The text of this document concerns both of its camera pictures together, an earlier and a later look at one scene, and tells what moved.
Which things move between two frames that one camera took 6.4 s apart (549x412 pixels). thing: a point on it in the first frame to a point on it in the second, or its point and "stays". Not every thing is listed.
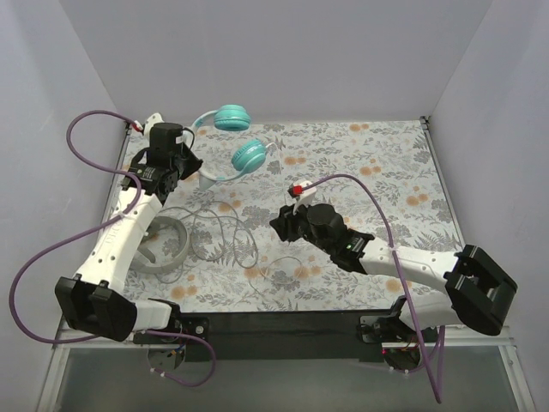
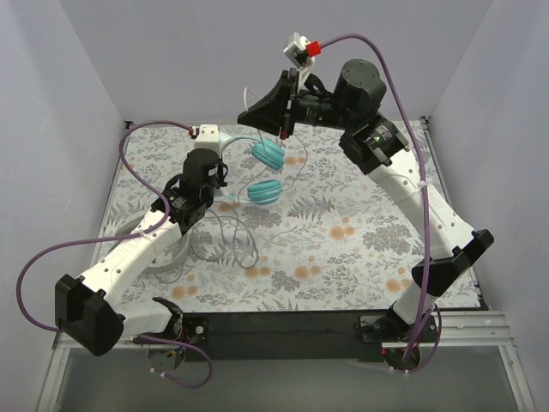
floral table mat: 379,178 stays
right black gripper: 287,224 to 290,105
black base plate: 284,336 stays
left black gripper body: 189,162 to 220,172
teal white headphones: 248,156 to 268,154
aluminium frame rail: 59,353 stays
